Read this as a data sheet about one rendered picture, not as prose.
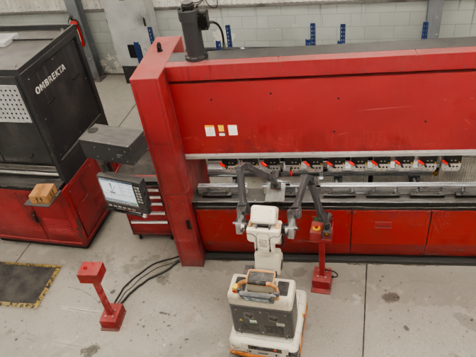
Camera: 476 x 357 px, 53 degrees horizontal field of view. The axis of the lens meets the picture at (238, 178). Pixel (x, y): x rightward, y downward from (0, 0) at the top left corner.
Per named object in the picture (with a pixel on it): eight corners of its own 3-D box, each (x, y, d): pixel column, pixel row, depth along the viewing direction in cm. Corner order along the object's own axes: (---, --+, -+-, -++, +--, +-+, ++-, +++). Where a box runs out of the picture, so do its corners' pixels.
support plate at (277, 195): (264, 202, 453) (264, 201, 453) (267, 184, 473) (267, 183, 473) (284, 202, 450) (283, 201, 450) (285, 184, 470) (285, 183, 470)
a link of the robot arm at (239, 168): (231, 163, 410) (240, 162, 404) (241, 162, 421) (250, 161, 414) (236, 215, 412) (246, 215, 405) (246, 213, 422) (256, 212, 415)
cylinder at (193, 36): (183, 62, 405) (171, 7, 375) (189, 49, 424) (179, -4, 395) (222, 61, 399) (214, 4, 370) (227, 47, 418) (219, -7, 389)
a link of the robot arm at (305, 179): (299, 171, 419) (309, 170, 412) (307, 179, 427) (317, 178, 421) (285, 215, 400) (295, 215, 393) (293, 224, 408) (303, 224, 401)
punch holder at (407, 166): (395, 171, 440) (397, 156, 430) (394, 165, 446) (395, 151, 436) (412, 171, 437) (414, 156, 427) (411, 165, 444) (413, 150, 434)
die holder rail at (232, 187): (198, 193, 492) (197, 186, 486) (200, 190, 497) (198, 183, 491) (247, 193, 483) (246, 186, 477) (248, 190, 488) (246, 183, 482)
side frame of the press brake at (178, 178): (181, 266, 535) (128, 79, 392) (197, 214, 600) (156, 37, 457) (203, 267, 530) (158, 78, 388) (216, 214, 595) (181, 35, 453)
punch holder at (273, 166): (264, 172, 461) (263, 158, 451) (265, 166, 467) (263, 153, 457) (280, 172, 458) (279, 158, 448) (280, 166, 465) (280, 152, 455)
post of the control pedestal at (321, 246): (319, 275, 488) (318, 238, 454) (319, 271, 492) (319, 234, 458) (324, 276, 486) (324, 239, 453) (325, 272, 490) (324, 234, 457)
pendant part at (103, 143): (105, 214, 449) (76, 139, 397) (120, 197, 466) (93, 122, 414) (151, 224, 431) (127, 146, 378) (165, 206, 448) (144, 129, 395)
